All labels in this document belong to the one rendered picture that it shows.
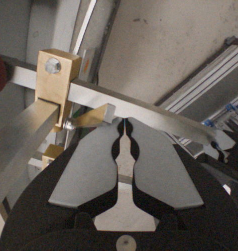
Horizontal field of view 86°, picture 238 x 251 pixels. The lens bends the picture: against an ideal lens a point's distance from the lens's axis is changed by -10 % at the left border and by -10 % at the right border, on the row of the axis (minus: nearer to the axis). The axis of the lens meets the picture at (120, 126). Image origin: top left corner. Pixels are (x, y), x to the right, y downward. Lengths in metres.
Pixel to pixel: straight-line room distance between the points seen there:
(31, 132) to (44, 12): 0.39
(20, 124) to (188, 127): 0.26
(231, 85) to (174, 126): 0.90
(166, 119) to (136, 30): 0.88
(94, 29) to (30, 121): 0.26
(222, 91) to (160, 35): 0.55
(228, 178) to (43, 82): 0.28
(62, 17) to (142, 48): 0.70
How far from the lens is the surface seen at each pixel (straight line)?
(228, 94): 1.15
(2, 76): 0.26
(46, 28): 0.51
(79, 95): 0.23
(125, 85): 1.12
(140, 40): 1.08
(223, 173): 0.20
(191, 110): 1.06
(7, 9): 0.45
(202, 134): 0.30
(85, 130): 0.46
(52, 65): 0.21
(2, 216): 0.68
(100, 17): 0.38
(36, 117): 0.21
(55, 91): 0.24
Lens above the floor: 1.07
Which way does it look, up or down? 58 degrees down
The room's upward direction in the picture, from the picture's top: 177 degrees counter-clockwise
